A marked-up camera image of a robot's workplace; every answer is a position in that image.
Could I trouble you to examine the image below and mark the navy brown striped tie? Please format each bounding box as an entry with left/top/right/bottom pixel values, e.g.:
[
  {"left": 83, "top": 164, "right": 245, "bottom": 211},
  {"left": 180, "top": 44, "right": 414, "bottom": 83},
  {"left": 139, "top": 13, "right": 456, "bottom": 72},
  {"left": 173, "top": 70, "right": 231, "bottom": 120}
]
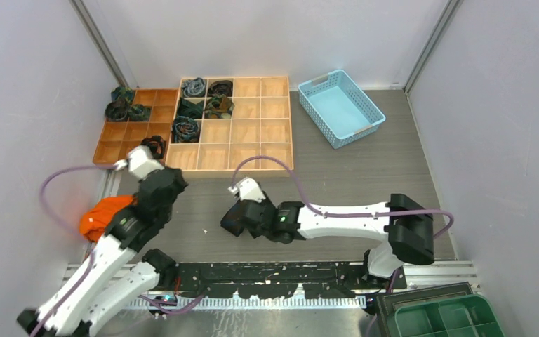
[{"left": 220, "top": 201, "right": 246, "bottom": 237}]

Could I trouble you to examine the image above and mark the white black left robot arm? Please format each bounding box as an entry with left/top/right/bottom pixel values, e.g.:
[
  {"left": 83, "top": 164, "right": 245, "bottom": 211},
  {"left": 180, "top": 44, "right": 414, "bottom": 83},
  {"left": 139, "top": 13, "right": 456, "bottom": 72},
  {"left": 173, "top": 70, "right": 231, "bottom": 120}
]
[{"left": 17, "top": 166, "right": 188, "bottom": 336}]

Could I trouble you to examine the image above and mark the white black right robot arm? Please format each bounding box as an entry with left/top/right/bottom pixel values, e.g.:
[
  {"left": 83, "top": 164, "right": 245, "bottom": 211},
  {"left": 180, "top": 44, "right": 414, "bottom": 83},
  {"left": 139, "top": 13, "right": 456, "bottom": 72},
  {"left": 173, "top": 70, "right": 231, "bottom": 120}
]
[{"left": 221, "top": 194, "right": 434, "bottom": 289}]

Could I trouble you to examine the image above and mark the black rolled tie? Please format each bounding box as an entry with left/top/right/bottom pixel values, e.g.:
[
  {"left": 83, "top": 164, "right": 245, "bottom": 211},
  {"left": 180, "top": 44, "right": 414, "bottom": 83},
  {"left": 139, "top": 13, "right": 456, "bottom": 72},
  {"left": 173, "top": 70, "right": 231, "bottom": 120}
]
[{"left": 140, "top": 135, "right": 166, "bottom": 160}]

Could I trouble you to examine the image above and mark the orange cloth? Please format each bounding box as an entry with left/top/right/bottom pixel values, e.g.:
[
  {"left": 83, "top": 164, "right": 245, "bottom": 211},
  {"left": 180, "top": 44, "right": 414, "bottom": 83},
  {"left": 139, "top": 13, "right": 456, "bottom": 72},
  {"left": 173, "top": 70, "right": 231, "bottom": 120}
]
[{"left": 79, "top": 195, "right": 133, "bottom": 242}]

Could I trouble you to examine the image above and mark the dark orange wooden compartment tray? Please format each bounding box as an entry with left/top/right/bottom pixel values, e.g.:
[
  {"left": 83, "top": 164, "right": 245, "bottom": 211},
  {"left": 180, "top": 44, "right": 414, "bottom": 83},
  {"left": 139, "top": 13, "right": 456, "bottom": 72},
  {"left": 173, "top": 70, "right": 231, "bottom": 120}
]
[{"left": 93, "top": 88, "right": 178, "bottom": 165}]

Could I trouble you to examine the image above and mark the blue paisley rolled tie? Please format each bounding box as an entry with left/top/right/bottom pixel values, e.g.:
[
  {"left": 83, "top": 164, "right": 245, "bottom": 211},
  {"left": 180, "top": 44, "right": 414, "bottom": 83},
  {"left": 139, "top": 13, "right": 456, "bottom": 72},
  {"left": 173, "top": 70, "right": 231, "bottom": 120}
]
[{"left": 171, "top": 116, "right": 201, "bottom": 143}]

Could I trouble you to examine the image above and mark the green dotted rolled tie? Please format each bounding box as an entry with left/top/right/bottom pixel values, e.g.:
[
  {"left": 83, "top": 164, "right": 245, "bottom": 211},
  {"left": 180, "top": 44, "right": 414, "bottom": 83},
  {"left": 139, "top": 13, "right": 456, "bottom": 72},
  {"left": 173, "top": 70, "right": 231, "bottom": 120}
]
[{"left": 127, "top": 104, "right": 152, "bottom": 122}]

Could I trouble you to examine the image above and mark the light wooden compartment tray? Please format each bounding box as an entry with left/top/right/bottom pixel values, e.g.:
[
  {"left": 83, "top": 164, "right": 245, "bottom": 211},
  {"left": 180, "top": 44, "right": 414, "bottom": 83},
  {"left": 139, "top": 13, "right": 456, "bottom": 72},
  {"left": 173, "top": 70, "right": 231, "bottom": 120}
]
[{"left": 165, "top": 76, "right": 294, "bottom": 178}]

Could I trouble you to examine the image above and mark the dark striped rolled tie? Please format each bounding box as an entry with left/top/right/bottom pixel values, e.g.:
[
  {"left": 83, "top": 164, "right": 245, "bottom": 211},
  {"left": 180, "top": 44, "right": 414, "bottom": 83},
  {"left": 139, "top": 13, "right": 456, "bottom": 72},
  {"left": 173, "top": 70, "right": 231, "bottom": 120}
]
[{"left": 105, "top": 98, "right": 131, "bottom": 122}]

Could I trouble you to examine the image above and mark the dark green rolled tie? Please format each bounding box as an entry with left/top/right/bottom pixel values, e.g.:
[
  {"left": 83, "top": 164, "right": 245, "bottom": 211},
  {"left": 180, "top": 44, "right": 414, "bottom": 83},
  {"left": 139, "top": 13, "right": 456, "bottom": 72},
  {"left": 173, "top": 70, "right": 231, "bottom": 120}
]
[{"left": 176, "top": 98, "right": 205, "bottom": 119}]

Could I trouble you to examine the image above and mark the teal patterned rolled tie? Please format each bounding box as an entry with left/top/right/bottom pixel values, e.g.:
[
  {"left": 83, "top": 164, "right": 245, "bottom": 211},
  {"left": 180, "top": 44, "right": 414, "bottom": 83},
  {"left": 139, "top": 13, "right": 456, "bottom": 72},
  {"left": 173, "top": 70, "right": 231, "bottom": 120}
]
[{"left": 110, "top": 86, "right": 135, "bottom": 105}]

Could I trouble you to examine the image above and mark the green patterned rolled tie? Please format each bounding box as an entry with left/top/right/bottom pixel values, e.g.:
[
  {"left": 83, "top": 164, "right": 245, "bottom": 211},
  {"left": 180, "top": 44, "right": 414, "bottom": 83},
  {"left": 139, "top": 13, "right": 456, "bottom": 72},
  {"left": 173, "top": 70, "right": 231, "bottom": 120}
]
[{"left": 204, "top": 95, "right": 234, "bottom": 119}]

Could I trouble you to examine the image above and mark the grey blue rolled tie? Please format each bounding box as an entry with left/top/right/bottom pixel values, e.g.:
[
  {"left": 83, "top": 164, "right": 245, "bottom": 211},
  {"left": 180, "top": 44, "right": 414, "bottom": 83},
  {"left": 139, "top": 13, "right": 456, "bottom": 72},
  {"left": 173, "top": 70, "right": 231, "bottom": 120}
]
[{"left": 181, "top": 77, "right": 207, "bottom": 98}]

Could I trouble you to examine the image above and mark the light blue plastic basket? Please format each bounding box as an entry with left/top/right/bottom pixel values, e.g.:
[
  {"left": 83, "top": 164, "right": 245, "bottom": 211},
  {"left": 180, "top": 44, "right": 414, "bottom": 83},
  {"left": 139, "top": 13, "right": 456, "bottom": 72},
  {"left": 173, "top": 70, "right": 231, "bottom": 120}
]
[{"left": 298, "top": 70, "right": 386, "bottom": 149}]

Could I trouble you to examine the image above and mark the dark brown rolled tie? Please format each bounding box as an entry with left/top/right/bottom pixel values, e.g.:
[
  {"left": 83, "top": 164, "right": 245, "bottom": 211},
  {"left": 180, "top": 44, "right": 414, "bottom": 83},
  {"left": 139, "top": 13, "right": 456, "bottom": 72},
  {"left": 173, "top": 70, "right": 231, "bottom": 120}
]
[{"left": 208, "top": 80, "right": 234, "bottom": 97}]

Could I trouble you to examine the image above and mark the green plastic bin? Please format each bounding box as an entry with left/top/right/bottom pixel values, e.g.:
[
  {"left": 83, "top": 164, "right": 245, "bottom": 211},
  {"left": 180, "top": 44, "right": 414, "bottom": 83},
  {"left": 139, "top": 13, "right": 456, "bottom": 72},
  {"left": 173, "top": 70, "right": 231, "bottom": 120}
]
[{"left": 387, "top": 294, "right": 505, "bottom": 336}]

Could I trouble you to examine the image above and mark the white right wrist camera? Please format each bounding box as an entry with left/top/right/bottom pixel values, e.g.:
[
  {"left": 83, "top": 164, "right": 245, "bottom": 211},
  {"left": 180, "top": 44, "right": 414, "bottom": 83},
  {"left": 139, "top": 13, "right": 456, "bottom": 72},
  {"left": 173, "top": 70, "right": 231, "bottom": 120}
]
[{"left": 228, "top": 177, "right": 267, "bottom": 203}]

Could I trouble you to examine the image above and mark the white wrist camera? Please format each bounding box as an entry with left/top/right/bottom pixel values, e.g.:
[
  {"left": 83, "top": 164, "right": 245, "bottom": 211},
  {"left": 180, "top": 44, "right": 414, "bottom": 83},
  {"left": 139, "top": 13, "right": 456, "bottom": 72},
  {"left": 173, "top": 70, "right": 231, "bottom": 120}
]
[
  {"left": 228, "top": 177, "right": 267, "bottom": 203},
  {"left": 113, "top": 145, "right": 164, "bottom": 180}
]

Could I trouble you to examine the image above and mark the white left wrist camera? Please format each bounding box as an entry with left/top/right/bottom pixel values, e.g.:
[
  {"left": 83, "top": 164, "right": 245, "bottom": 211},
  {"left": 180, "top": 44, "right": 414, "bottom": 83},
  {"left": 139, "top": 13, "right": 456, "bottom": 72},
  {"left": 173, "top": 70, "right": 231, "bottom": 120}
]
[{"left": 113, "top": 145, "right": 164, "bottom": 180}]

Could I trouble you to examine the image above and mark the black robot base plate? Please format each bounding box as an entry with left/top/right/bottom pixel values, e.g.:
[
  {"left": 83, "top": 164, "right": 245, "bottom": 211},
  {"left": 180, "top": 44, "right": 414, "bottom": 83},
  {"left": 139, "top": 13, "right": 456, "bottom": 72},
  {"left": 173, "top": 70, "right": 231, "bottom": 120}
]
[{"left": 152, "top": 261, "right": 390, "bottom": 300}]

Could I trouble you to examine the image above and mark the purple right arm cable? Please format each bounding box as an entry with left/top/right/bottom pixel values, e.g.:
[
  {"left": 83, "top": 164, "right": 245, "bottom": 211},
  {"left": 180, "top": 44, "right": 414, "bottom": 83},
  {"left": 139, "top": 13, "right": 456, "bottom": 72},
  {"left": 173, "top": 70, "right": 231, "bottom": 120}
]
[{"left": 230, "top": 155, "right": 455, "bottom": 241}]

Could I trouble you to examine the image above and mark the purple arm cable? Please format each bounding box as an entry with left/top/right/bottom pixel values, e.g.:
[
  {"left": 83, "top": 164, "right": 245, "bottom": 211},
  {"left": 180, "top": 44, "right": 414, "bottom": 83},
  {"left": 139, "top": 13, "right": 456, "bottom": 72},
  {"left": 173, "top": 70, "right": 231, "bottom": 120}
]
[
  {"left": 230, "top": 155, "right": 455, "bottom": 241},
  {"left": 27, "top": 164, "right": 118, "bottom": 337}
]

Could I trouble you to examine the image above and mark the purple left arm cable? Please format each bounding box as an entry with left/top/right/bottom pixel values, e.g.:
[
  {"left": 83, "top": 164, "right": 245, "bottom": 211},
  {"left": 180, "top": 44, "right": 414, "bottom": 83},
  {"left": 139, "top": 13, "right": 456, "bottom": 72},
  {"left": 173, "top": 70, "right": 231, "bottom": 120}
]
[{"left": 27, "top": 164, "right": 118, "bottom": 337}]

